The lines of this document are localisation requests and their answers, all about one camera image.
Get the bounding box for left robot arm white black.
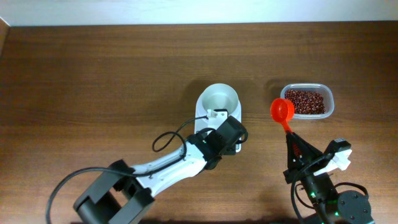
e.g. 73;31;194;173
73;116;248;224

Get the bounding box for red beans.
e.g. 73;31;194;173
284;90;325;114

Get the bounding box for orange measuring scoop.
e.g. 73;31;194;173
270;98;295;134

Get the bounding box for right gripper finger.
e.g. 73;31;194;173
286;131;298;169
292;133;323;160

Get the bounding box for white digital kitchen scale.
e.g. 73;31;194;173
193;93;243;153

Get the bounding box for white round bowl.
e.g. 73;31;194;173
196;83;241;119

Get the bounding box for clear plastic container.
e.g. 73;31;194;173
280;83;335;119

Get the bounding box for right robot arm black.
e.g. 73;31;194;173
284;131;375;223

